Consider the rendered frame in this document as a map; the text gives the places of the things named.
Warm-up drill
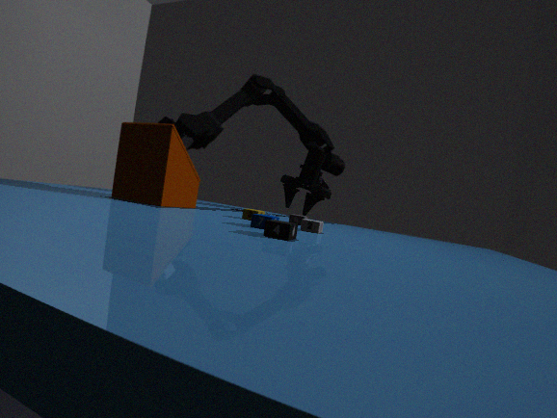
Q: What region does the yellow block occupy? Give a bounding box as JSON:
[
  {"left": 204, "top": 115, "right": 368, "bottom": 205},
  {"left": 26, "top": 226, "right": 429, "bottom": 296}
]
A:
[{"left": 242, "top": 209, "right": 265, "bottom": 220}]

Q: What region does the blue block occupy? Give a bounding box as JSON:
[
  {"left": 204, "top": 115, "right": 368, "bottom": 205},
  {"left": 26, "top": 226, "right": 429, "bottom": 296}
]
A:
[{"left": 251, "top": 214, "right": 279, "bottom": 229}]

